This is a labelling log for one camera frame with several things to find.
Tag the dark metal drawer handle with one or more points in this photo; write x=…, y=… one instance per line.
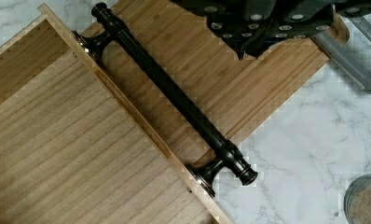
x=226, y=154

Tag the glass jar with cereal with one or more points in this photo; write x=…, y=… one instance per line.
x=357, y=201

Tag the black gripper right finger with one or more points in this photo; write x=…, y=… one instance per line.
x=276, y=20

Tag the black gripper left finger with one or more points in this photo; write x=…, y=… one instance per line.
x=242, y=24

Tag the wooden drawer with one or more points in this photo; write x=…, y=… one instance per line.
x=74, y=150

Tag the bamboo cutting board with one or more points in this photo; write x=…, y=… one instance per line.
x=235, y=95

